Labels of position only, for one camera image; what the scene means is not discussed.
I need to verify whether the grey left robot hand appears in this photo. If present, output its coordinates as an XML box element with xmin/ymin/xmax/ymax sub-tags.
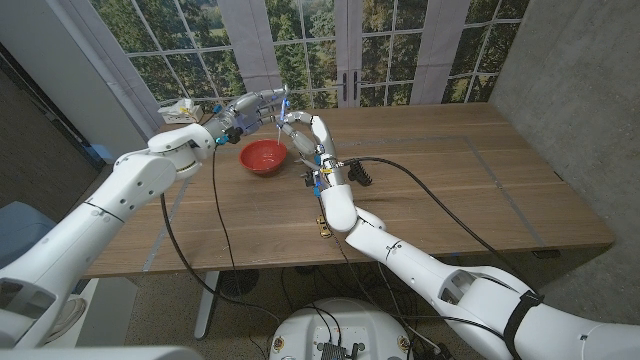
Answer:
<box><xmin>204</xmin><ymin>84</ymin><xmax>292</xmax><ymax>147</ymax></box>

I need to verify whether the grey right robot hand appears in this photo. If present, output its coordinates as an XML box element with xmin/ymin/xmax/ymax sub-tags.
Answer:
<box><xmin>279</xmin><ymin>110</ymin><xmax>346</xmax><ymax>189</ymax></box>

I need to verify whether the clear plastic pipette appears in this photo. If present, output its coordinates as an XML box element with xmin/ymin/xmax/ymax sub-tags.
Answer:
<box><xmin>275</xmin><ymin>96</ymin><xmax>290</xmax><ymax>147</ymax></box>

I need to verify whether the white toy airplane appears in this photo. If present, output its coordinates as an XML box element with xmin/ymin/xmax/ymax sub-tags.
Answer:
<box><xmin>294</xmin><ymin>152</ymin><xmax>321</xmax><ymax>180</ymax></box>

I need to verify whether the red bowl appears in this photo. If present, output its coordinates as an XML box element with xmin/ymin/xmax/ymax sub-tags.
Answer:
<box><xmin>238</xmin><ymin>138</ymin><xmax>289</xmax><ymax>175</ymax></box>

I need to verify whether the white power strip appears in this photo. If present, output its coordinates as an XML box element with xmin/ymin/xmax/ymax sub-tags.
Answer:
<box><xmin>162</xmin><ymin>105</ymin><xmax>205</xmax><ymax>125</ymax></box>

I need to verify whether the window forest print backdrop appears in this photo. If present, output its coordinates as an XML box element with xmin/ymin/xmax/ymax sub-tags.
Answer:
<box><xmin>44</xmin><ymin>0</ymin><xmax>531</xmax><ymax>166</ymax></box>

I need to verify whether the small blue box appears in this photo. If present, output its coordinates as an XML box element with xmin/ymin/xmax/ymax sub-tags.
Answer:
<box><xmin>89</xmin><ymin>143</ymin><xmax>115</xmax><ymax>161</ymax></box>

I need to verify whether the black round floor fan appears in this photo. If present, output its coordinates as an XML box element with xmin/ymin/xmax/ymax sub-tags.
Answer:
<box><xmin>219</xmin><ymin>269</ymin><xmax>260</xmax><ymax>298</ymax></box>

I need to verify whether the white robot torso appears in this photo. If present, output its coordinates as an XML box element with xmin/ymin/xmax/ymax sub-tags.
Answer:
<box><xmin>268</xmin><ymin>297</ymin><xmax>414</xmax><ymax>360</ymax></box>

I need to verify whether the white table leg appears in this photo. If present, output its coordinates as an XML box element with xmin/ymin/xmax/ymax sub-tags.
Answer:
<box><xmin>193</xmin><ymin>270</ymin><xmax>221</xmax><ymax>340</ymax></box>

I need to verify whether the white floor platform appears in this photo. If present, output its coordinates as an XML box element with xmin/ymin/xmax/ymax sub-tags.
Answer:
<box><xmin>47</xmin><ymin>277</ymin><xmax>139</xmax><ymax>350</ymax></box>

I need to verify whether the blue-grey bin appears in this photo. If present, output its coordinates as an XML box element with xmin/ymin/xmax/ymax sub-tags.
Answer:
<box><xmin>0</xmin><ymin>201</ymin><xmax>57</xmax><ymax>270</ymax></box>

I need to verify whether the white robot body edge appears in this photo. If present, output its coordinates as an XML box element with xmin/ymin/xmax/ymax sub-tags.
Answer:
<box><xmin>0</xmin><ymin>345</ymin><xmax>204</xmax><ymax>360</ymax></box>

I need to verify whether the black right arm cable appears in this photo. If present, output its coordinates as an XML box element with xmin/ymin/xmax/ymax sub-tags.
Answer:
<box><xmin>342</xmin><ymin>156</ymin><xmax>544</xmax><ymax>302</ymax></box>

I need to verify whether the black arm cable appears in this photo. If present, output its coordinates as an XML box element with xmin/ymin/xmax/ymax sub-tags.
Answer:
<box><xmin>158</xmin><ymin>144</ymin><xmax>282</xmax><ymax>360</ymax></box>
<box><xmin>342</xmin><ymin>156</ymin><xmax>544</xmax><ymax>302</ymax></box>

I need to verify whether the black floor cable tangle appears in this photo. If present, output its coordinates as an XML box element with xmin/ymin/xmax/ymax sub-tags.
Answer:
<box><xmin>279</xmin><ymin>259</ymin><xmax>419</xmax><ymax>334</ymax></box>

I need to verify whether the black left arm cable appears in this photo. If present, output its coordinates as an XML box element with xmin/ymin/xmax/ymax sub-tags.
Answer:
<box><xmin>158</xmin><ymin>144</ymin><xmax>282</xmax><ymax>360</ymax></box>

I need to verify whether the black backdrop frame bar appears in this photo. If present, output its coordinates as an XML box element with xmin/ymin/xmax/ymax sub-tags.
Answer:
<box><xmin>0</xmin><ymin>43</ymin><xmax>107</xmax><ymax>169</ymax></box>

